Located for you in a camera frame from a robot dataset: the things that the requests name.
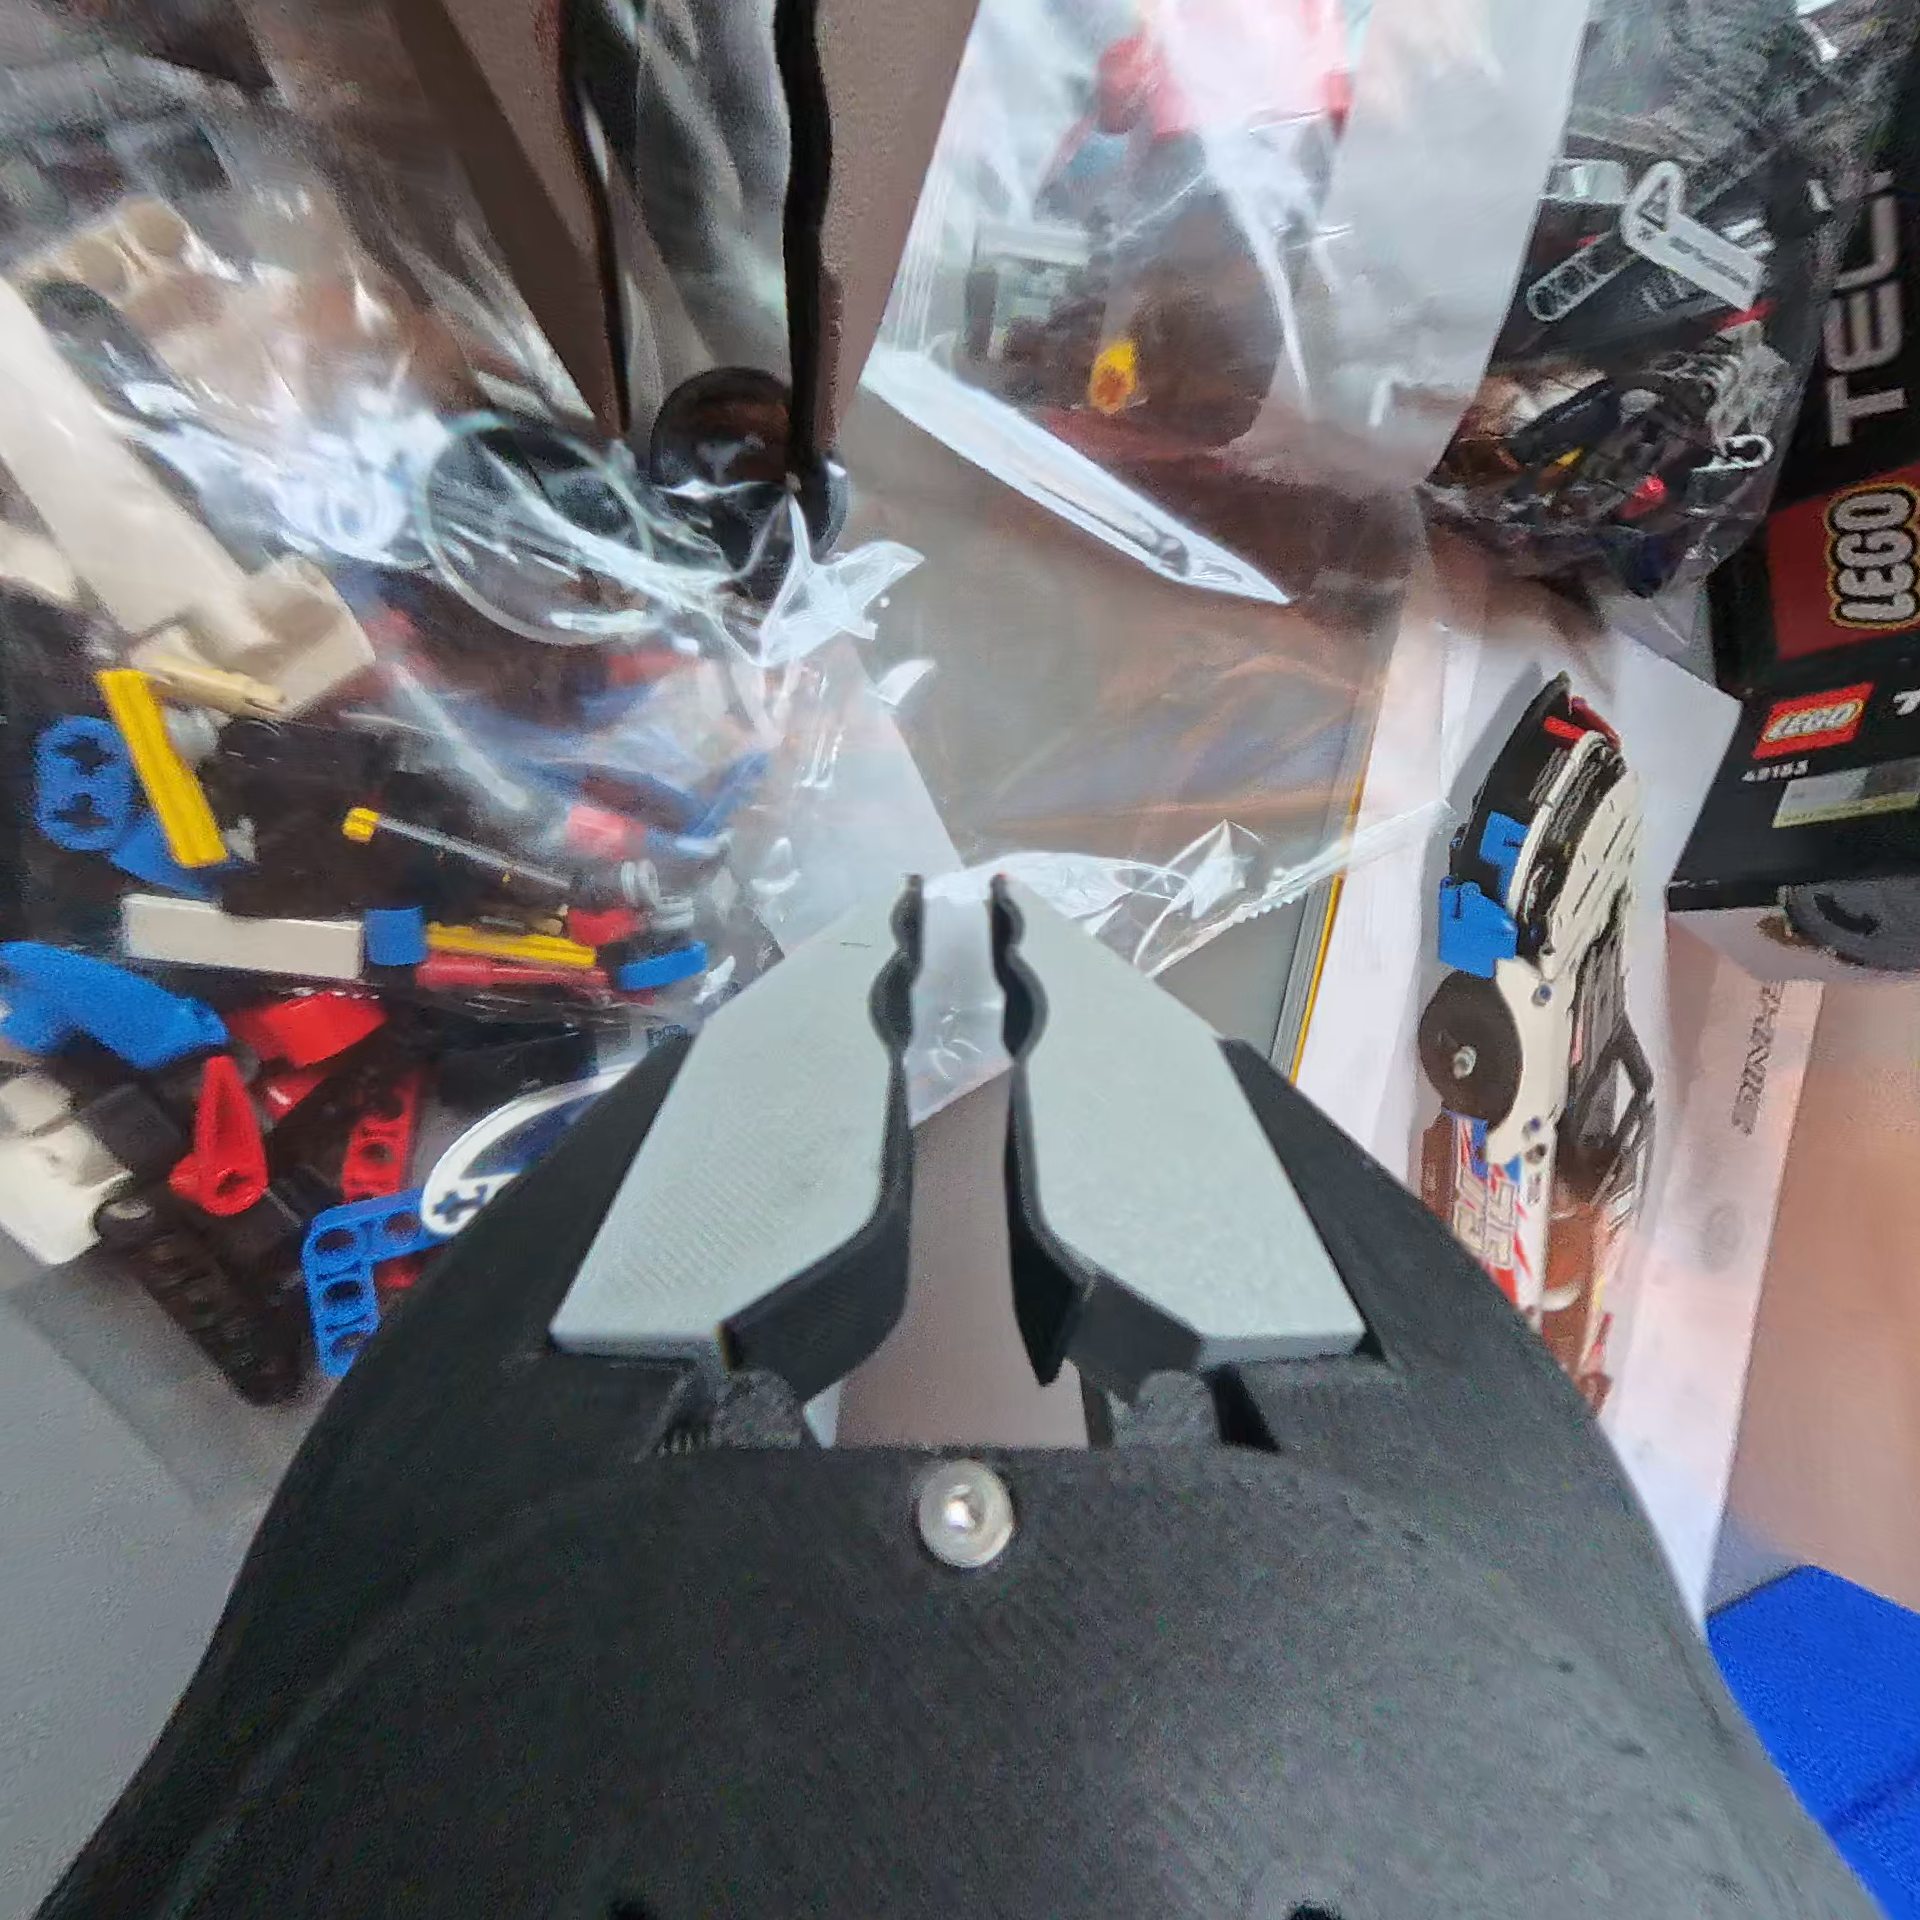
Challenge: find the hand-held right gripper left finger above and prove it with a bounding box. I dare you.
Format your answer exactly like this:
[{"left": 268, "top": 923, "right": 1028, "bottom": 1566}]
[{"left": 548, "top": 872, "right": 921, "bottom": 1404}]

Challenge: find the clear bag of red pieces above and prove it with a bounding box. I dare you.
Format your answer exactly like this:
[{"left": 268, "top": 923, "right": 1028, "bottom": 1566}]
[{"left": 861, "top": 0, "right": 1501, "bottom": 608}]

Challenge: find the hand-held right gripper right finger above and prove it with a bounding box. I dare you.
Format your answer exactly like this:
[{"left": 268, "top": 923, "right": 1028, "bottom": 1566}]
[{"left": 989, "top": 872, "right": 1370, "bottom": 1389}]

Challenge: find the blue plastic crate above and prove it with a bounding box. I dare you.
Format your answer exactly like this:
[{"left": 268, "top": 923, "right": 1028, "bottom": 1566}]
[{"left": 1707, "top": 1564, "right": 1920, "bottom": 1920}]

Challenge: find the pile of loose lego pieces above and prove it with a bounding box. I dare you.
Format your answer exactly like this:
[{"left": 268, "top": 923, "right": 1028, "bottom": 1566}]
[{"left": 0, "top": 195, "right": 781, "bottom": 1404}]

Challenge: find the black lego set box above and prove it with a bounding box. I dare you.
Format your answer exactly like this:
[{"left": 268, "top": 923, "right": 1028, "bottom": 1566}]
[{"left": 1664, "top": 0, "right": 1920, "bottom": 975}]

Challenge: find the lego instruction booklet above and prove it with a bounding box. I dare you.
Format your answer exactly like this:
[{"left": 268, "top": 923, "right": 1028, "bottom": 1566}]
[{"left": 1276, "top": 614, "right": 1840, "bottom": 1630}]

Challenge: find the black lego tyre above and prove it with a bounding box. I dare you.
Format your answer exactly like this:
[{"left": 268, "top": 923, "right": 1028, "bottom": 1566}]
[{"left": 649, "top": 367, "right": 853, "bottom": 601}]

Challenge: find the clear bag of black pieces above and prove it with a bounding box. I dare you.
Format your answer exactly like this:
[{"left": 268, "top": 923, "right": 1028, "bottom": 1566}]
[{"left": 1417, "top": 89, "right": 1853, "bottom": 601}]

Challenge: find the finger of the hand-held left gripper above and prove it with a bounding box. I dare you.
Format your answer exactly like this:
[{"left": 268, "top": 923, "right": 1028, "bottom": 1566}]
[
  {"left": 381, "top": 0, "right": 640, "bottom": 437},
  {"left": 777, "top": 0, "right": 985, "bottom": 488}
]

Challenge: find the clear plastic lego bag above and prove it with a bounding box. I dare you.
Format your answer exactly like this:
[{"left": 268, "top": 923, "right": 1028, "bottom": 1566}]
[{"left": 345, "top": 358, "right": 1449, "bottom": 1120}]

